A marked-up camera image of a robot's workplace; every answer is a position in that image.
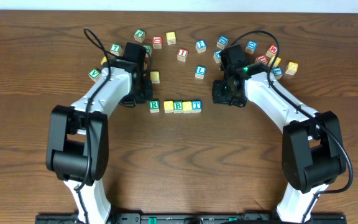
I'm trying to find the green R letter block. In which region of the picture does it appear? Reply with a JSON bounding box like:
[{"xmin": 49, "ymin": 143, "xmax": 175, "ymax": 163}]
[{"xmin": 149, "ymin": 100, "xmax": 160, "ymax": 113}]

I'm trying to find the yellow O letter block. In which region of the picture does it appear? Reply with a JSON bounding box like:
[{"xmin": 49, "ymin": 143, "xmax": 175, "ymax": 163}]
[{"xmin": 163, "ymin": 100, "xmax": 174, "ymax": 113}]

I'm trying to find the green B letter block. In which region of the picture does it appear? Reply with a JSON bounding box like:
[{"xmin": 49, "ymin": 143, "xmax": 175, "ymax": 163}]
[{"xmin": 173, "ymin": 101, "xmax": 183, "ymax": 113}]

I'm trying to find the blue T letter block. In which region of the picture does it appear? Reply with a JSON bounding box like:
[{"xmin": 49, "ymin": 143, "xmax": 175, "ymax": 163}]
[{"xmin": 191, "ymin": 100, "xmax": 202, "ymax": 113}]

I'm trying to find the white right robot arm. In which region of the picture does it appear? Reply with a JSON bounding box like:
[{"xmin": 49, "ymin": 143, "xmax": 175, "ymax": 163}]
[{"xmin": 212, "ymin": 45, "xmax": 347, "ymax": 223}]

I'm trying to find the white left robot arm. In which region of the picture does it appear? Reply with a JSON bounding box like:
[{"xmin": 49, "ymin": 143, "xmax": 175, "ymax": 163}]
[{"xmin": 46, "ymin": 42, "xmax": 152, "ymax": 223}]

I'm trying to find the yellow S letter block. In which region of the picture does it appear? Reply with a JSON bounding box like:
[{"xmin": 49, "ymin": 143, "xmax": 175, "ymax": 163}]
[{"xmin": 150, "ymin": 71, "xmax": 160, "ymax": 84}]

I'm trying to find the blue L letter block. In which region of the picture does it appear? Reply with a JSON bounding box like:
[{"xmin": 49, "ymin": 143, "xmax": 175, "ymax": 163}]
[{"xmin": 195, "ymin": 65, "xmax": 206, "ymax": 79}]

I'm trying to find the blue P letter block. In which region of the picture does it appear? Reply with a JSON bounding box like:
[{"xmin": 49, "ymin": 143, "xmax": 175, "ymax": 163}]
[{"xmin": 213, "ymin": 50, "xmax": 221, "ymax": 63}]

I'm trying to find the red U block right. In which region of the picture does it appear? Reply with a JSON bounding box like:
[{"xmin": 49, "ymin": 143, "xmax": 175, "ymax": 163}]
[{"xmin": 255, "ymin": 55, "xmax": 269, "ymax": 65}]

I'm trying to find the green Z letter block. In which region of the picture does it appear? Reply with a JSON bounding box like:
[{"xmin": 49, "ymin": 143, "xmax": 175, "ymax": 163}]
[{"xmin": 144, "ymin": 45, "xmax": 152, "ymax": 57}]

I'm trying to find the blue L block right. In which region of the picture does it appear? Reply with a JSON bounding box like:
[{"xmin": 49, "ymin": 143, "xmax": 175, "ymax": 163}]
[{"xmin": 272, "ymin": 67, "xmax": 283, "ymax": 80}]

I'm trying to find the blue D letter block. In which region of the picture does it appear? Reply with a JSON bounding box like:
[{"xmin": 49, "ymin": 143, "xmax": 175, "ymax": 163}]
[{"xmin": 216, "ymin": 35, "xmax": 229, "ymax": 50}]

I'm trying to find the yellow K letter block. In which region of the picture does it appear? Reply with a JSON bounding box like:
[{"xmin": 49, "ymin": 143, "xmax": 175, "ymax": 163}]
[{"xmin": 101, "ymin": 57, "xmax": 108, "ymax": 65}]

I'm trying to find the green 7 number block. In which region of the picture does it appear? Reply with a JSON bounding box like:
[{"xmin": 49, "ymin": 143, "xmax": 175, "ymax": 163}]
[{"xmin": 110, "ymin": 44, "xmax": 122, "ymax": 56}]

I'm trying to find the green V letter block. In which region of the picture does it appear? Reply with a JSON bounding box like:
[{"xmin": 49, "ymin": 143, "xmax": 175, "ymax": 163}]
[{"xmin": 88, "ymin": 68, "xmax": 101, "ymax": 82}]

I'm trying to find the red U letter block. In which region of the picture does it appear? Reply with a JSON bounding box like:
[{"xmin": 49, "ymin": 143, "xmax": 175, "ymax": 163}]
[{"xmin": 152, "ymin": 36, "xmax": 162, "ymax": 49}]

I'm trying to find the blue 2 number block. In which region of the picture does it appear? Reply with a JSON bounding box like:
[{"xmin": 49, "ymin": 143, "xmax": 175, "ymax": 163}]
[{"xmin": 195, "ymin": 40, "xmax": 207, "ymax": 54}]

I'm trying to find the red I letter block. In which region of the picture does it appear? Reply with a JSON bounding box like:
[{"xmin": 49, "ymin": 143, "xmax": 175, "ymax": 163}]
[{"xmin": 177, "ymin": 48, "xmax": 188, "ymax": 62}]

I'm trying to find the yellow X letter block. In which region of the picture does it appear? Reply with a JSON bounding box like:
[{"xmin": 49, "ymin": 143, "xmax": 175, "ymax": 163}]
[{"xmin": 268, "ymin": 56, "xmax": 281, "ymax": 68}]

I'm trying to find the green J letter block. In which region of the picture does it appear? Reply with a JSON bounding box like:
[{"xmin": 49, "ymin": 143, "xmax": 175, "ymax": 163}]
[{"xmin": 134, "ymin": 29, "xmax": 146, "ymax": 43}]

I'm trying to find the red M letter block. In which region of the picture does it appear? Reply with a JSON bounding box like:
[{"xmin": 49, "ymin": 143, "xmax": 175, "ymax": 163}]
[{"xmin": 265, "ymin": 45, "xmax": 278, "ymax": 58}]

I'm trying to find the yellow block top row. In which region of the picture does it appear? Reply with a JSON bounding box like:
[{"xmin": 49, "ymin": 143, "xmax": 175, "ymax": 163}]
[{"xmin": 166, "ymin": 31, "xmax": 177, "ymax": 45}]

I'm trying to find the yellow G letter block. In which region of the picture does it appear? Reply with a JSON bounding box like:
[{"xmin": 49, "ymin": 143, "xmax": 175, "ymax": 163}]
[{"xmin": 285, "ymin": 62, "xmax": 298, "ymax": 75}]

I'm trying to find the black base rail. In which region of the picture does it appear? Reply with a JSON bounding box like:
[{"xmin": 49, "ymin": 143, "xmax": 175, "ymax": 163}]
[{"xmin": 35, "ymin": 212, "xmax": 347, "ymax": 224}]

